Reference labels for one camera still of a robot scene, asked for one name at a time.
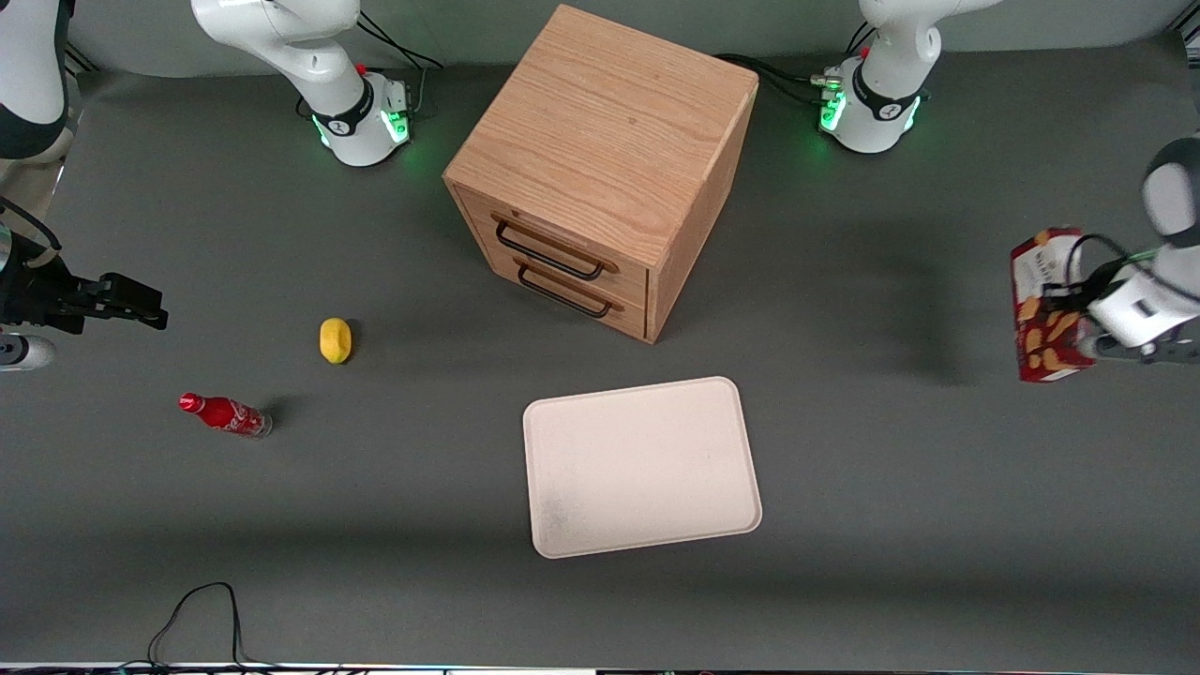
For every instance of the wooden drawer cabinet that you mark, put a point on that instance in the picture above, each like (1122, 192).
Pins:
(600, 122)

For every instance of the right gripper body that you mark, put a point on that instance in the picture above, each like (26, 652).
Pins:
(36, 292)

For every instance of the red cola bottle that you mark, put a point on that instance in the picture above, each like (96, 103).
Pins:
(225, 414)

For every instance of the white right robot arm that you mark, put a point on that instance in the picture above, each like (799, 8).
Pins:
(352, 112)

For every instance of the red cookie box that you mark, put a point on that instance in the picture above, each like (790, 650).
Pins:
(1031, 328)

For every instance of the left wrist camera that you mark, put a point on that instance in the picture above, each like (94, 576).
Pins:
(1162, 352)

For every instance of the yellow lemon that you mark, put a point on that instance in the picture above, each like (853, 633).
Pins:
(335, 340)

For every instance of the beige plastic tray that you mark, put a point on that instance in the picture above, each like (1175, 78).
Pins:
(642, 464)

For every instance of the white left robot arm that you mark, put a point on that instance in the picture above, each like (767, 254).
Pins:
(877, 103)

